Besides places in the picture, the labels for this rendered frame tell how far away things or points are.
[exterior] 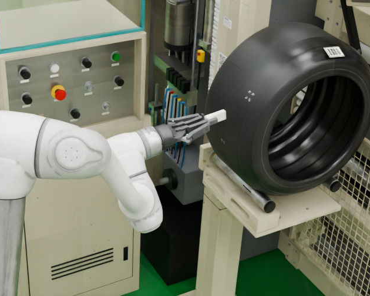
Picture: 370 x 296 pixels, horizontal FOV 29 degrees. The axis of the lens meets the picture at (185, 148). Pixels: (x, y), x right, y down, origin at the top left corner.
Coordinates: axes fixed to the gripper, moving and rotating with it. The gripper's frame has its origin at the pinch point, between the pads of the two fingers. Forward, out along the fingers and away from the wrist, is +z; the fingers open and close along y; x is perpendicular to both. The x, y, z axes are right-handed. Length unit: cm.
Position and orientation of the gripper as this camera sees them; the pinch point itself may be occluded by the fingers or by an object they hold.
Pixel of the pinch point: (215, 117)
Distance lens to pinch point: 221.4
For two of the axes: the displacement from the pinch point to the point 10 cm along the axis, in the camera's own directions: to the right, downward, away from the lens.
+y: -4.9, -4.9, 7.2
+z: 8.7, -3.3, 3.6
